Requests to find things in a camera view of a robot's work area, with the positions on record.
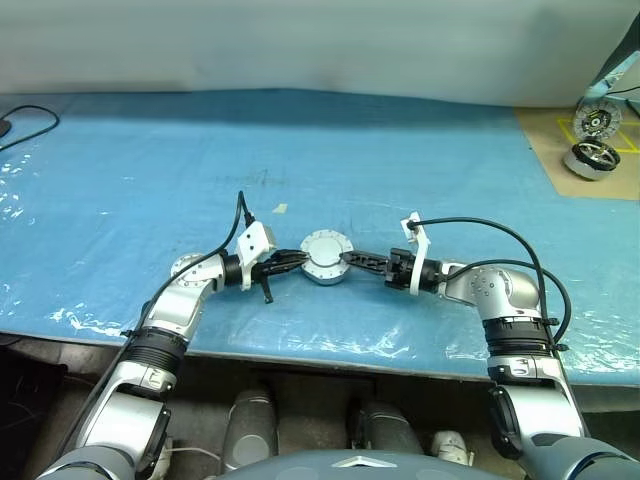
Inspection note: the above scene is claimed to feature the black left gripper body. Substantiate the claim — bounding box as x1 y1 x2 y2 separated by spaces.
248 259 277 287

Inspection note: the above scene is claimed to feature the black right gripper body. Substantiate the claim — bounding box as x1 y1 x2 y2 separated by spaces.
383 247 415 291

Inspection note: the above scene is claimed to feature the silver round motor lid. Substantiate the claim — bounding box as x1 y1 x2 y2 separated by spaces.
299 228 354 272

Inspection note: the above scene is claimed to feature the grey round motor housing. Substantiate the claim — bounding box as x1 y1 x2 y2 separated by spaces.
299 257 354 289

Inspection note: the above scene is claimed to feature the spare grey motor housing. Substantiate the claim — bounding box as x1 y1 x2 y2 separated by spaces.
563 141 621 182

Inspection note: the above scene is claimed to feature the spare spoked rotor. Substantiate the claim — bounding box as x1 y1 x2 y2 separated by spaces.
572 142 619 169

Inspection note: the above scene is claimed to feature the spare silver motor lid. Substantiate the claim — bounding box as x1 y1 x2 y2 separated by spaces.
573 99 623 140

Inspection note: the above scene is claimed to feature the grey rounded leg shape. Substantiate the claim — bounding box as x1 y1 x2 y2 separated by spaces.
222 387 279 474

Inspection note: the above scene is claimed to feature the dark rounded leg shape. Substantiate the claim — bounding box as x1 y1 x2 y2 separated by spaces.
349 399 426 456

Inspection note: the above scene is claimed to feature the white robot foot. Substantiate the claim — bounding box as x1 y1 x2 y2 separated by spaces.
429 430 474 466

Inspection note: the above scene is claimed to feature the brown cardboard mat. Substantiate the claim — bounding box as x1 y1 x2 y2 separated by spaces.
514 104 640 201

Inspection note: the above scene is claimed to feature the grey robot torso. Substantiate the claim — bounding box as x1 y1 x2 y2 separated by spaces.
214 447 526 480

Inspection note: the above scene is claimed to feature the light blue stand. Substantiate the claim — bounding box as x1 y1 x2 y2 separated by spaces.
584 49 640 109

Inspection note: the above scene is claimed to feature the dark grey slanted object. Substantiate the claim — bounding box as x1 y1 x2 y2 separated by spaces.
592 9 640 96

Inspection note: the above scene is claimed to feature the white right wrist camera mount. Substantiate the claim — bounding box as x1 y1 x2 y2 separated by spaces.
399 212 434 296

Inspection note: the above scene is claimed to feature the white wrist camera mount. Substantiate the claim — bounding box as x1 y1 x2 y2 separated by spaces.
399 212 434 296
235 221 277 292

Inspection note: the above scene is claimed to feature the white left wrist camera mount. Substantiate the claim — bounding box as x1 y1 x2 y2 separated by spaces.
235 221 277 292

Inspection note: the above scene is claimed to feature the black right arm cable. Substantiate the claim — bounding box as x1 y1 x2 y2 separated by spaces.
407 216 574 351

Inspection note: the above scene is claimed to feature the thin black table cable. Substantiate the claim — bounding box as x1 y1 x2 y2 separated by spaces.
0 104 61 154

